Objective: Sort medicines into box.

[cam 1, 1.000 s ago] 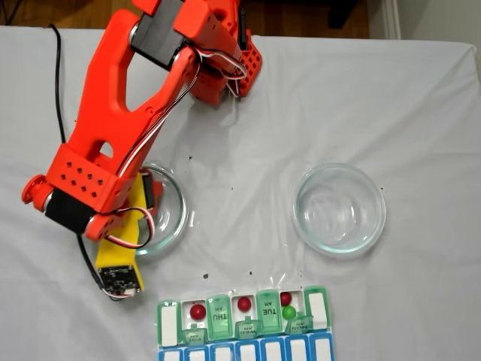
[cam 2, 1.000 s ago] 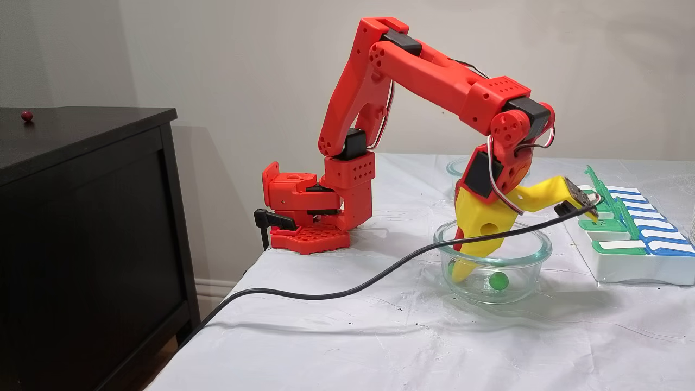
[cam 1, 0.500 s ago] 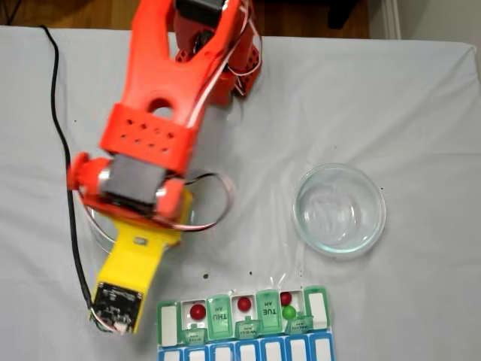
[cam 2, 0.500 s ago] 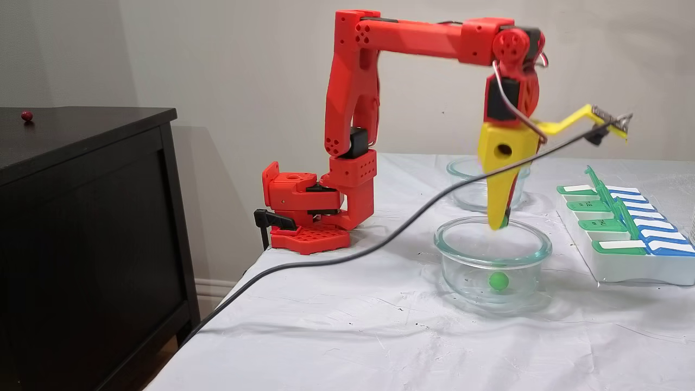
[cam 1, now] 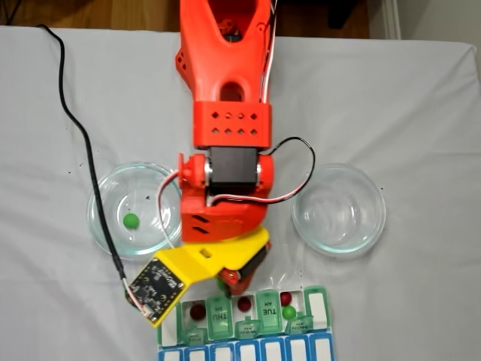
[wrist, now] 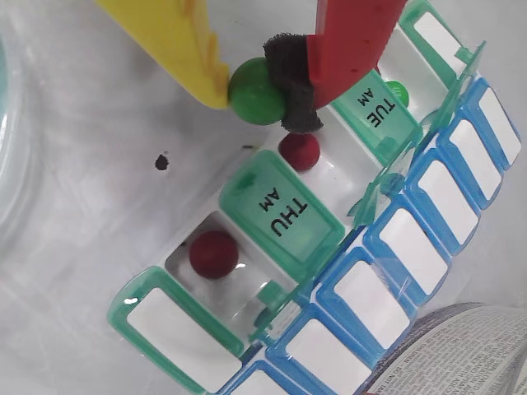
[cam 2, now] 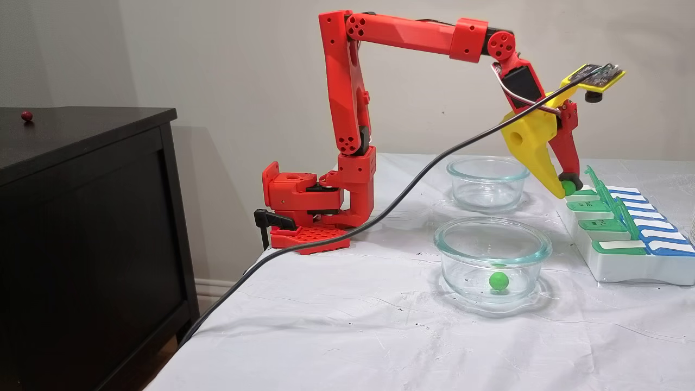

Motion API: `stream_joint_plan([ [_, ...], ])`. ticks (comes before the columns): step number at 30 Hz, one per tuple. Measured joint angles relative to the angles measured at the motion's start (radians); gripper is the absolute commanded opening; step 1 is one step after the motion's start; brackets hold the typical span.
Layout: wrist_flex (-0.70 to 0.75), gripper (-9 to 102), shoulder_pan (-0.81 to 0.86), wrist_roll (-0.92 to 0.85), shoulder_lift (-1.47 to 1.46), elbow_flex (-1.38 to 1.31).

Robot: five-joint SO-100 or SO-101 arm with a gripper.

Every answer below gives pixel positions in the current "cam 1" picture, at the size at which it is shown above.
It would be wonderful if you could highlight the weekly pill organizer box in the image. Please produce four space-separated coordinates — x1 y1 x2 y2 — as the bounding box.
156 284 335 361

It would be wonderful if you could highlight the large clear glass bowl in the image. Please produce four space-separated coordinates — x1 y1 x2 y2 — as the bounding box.
86 161 184 261

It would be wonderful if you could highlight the small clear glass bowl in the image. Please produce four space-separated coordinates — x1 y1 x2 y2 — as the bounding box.
292 162 387 257

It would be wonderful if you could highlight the white plastic table cover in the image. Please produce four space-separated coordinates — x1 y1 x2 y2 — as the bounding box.
0 25 481 361

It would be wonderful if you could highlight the white and red servo wire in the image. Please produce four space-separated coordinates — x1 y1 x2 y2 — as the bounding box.
156 135 316 250

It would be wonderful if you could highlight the camera board with yellow mount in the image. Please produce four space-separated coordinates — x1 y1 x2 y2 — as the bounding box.
123 247 206 329

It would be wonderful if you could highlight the black camera cable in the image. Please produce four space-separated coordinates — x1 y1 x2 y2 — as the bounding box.
36 23 131 298

